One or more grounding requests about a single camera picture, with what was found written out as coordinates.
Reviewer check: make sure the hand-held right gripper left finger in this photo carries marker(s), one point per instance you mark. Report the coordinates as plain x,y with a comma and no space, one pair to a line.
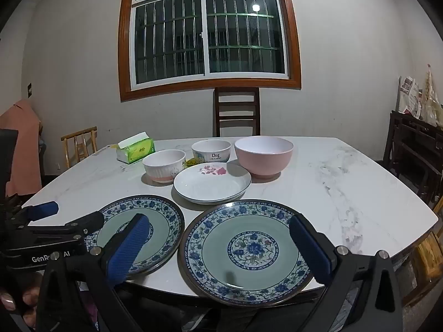
128,249

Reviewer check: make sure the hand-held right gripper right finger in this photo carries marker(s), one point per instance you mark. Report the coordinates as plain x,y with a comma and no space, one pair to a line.
309,252

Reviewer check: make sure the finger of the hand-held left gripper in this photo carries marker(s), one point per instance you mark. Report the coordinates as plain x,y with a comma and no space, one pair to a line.
86,223
42,209

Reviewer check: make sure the blue floral plate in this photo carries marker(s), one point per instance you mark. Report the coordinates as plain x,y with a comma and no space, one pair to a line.
166,221
252,249

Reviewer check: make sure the white ribbed bowl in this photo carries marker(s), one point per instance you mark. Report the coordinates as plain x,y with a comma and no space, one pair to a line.
162,169

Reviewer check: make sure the white plate pink flowers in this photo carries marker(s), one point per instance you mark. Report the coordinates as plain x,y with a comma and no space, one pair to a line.
207,186

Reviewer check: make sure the large pink bowl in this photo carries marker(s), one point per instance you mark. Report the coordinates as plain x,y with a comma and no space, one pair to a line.
263,162

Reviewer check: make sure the white printed bowl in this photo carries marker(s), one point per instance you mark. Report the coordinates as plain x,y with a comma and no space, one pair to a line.
211,154

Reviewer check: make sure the person's left hand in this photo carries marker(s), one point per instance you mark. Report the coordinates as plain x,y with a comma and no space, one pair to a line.
30,299

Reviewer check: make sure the pink cloth cover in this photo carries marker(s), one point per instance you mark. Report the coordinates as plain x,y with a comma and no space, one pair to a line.
20,145

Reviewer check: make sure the person's purple clothing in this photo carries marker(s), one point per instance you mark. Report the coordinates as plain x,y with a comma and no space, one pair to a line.
88,313

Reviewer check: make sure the yellow table edge label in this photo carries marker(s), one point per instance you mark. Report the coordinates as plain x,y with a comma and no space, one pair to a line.
111,147

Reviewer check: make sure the bamboo chair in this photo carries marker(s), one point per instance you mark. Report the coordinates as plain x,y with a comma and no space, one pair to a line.
79,133

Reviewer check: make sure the green tissue box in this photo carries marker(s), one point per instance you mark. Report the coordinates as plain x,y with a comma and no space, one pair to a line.
138,150

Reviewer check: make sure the round yellow warning sticker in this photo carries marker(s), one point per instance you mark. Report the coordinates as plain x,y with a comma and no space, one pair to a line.
190,162

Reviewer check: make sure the wooden framed board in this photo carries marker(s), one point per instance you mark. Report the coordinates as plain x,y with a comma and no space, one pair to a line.
429,259

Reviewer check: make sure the dark wooden cabinet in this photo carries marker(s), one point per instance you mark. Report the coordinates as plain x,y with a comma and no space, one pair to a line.
408,145

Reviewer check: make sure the dark wooden chair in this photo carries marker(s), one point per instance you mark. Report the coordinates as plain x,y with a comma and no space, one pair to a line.
237,93

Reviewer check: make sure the folded newspaper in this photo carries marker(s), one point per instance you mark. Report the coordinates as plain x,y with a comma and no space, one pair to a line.
408,93

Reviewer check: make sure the clear plastic bag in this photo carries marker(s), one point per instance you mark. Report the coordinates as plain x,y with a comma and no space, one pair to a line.
431,103

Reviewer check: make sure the black wall switch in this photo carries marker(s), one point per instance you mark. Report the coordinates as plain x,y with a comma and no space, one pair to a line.
29,90

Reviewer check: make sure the barred window wooden frame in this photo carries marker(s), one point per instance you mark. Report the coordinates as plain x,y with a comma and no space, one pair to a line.
207,34

